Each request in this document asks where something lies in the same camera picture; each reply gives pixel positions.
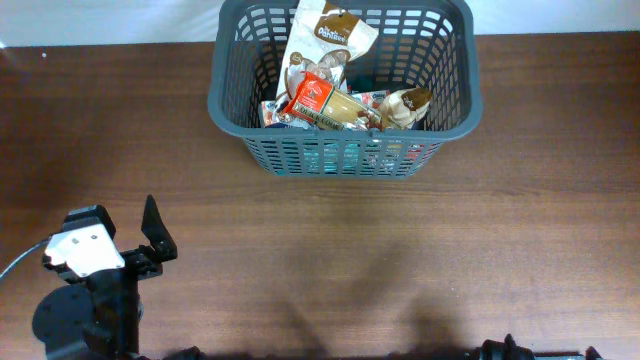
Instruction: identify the Kleenex tissue multipack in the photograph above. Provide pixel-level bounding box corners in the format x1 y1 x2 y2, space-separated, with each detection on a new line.
259 90 390 129

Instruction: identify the San Remo spaghetti pack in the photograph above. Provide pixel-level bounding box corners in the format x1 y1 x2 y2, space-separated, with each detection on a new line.
282 72 384 131

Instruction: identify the mushroom pouch beige brown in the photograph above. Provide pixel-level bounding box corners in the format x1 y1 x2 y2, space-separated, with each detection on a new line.
275 0 379 105

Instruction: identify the coconut pouch beige brown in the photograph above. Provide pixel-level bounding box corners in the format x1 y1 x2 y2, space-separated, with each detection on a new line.
379 87 433 130

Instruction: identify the teal wet wipes pack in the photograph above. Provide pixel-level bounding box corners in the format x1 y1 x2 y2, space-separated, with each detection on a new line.
303 142 360 175

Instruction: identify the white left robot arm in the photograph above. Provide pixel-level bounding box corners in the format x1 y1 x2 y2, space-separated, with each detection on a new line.
32 195 178 359

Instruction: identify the grey plastic basket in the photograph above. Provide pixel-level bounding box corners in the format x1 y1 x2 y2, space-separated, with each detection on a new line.
207 0 483 178

